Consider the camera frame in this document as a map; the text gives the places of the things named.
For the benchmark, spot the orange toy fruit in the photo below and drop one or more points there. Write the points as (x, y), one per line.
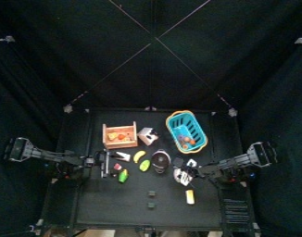
(122, 136)

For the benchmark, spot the yellow and white toy block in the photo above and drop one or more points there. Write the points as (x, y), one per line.
(190, 197)

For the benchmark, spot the blue basket with orange rim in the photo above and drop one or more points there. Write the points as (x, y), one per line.
(175, 126)

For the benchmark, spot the wooden crate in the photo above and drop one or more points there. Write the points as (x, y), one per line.
(120, 144)

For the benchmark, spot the yellow-green toy lime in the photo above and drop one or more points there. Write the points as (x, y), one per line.
(144, 165)

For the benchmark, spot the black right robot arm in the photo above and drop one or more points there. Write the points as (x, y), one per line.
(243, 160)

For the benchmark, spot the white printed label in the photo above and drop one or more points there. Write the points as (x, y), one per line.
(235, 211)

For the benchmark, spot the white toy cube box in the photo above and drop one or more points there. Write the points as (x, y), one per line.
(147, 135)

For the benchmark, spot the yellow toy fruit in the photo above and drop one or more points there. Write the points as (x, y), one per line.
(112, 136)

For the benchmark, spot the small orange toy ball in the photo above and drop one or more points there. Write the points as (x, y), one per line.
(184, 147)
(186, 139)
(192, 142)

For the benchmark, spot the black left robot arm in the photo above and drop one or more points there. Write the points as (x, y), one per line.
(41, 152)

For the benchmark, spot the black toy pot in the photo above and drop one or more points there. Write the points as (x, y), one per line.
(160, 161)

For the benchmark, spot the yellow toy banana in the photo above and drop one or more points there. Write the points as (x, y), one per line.
(138, 156)

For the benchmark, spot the grey frame corner bracket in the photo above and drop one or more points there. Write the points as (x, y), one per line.
(232, 112)
(8, 39)
(150, 108)
(67, 108)
(301, 41)

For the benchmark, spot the pink toy sushi piece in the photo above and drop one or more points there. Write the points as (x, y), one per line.
(116, 167)

